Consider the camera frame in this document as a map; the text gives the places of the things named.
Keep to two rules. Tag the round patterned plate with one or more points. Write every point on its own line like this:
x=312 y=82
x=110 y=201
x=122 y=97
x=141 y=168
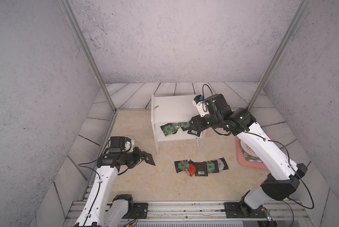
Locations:
x=247 y=149

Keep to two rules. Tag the metal base rail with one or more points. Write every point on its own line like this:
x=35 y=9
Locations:
x=215 y=214

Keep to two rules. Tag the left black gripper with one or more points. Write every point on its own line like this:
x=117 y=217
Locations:
x=138 y=157

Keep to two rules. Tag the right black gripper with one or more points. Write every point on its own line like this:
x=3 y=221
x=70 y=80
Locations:
x=197 y=122

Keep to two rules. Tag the checkered cloth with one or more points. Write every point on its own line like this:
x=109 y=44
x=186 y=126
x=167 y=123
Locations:
x=250 y=158

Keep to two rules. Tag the pink tray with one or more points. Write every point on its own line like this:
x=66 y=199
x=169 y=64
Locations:
x=242 y=160

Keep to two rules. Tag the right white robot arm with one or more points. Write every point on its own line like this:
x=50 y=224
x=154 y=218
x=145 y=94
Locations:
x=285 y=175

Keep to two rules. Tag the green tea bag top shelf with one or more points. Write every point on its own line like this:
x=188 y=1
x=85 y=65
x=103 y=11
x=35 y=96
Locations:
x=182 y=165

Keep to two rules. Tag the left metal frame post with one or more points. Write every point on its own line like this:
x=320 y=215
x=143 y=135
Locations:
x=65 y=4

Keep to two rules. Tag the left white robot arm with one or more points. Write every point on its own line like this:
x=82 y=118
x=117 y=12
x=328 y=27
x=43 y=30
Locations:
x=119 y=156

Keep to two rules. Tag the small green tea bag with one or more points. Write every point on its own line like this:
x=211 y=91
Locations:
x=212 y=166
x=184 y=126

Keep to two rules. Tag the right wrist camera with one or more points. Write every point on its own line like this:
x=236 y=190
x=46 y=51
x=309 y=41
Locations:
x=200 y=105

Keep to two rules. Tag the white two-tier shelf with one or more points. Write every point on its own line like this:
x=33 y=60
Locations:
x=173 y=109

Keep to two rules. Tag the metal frame post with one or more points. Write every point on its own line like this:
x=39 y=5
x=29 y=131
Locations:
x=65 y=4
x=299 y=14

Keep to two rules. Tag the right metal frame post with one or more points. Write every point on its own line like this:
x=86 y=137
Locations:
x=299 y=14

